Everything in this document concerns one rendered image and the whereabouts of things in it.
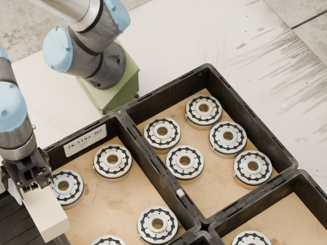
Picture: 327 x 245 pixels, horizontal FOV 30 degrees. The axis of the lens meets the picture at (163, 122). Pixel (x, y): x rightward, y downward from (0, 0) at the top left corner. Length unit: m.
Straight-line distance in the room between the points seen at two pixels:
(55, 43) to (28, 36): 1.37
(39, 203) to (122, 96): 0.64
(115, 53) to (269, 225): 0.66
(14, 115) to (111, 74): 0.78
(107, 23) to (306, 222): 0.73
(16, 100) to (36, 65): 1.00
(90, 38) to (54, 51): 0.11
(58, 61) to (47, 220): 0.53
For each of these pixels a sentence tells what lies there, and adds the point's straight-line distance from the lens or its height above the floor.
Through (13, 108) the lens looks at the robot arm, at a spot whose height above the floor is 1.44.
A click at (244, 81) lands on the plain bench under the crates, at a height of 0.70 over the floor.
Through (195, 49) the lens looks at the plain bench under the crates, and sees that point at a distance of 2.05.
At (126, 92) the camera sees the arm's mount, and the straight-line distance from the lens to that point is 1.85.
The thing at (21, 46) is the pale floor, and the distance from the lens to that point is 3.03.
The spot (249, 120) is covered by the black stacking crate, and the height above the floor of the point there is 0.90.
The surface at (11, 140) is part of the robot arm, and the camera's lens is 1.09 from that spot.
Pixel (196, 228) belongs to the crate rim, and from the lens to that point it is 1.47.
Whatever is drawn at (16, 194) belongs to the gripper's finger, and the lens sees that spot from 1.30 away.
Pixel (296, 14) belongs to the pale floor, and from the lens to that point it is 3.17.
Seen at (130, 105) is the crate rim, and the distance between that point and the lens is 1.63.
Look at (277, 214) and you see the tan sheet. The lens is 1.62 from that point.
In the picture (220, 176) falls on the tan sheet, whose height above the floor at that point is 0.83.
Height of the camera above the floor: 2.28
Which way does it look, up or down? 58 degrees down
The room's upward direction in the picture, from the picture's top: 1 degrees clockwise
